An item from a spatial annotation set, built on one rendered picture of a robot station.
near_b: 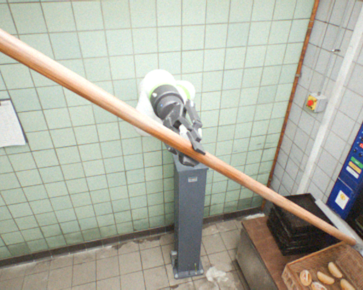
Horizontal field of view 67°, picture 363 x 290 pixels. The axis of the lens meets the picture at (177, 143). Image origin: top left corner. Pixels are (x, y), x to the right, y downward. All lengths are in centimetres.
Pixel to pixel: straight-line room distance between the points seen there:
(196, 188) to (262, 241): 66
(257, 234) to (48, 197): 163
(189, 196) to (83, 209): 101
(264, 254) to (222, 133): 94
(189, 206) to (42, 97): 120
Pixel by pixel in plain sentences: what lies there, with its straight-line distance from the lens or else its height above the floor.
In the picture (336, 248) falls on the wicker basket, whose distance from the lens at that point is 211.
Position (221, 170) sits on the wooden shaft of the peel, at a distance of 67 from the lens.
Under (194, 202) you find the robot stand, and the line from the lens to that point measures 195.
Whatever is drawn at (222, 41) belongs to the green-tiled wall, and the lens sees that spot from 194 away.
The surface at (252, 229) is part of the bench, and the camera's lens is 226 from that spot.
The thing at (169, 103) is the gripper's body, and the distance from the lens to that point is 74.
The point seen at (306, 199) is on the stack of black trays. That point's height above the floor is 87.
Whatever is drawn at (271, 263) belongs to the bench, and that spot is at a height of 58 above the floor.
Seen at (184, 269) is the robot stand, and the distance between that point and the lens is 260.
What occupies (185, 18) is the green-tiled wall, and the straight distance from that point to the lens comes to 182.
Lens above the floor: 232
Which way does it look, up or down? 35 degrees down
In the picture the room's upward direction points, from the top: straight up
